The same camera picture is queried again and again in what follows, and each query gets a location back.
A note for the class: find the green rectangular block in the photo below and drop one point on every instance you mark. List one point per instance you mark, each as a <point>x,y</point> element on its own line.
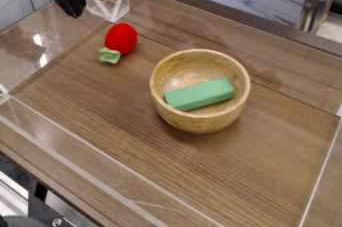
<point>201,95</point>

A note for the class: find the red plush fruit green leaf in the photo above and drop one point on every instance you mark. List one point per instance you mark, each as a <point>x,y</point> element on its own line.
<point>120,43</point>

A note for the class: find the wooden bowl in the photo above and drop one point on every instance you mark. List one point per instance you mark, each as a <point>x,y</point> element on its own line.
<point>186,68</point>

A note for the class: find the clear acrylic tray wall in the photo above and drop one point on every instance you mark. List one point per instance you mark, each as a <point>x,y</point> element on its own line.
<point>117,196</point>

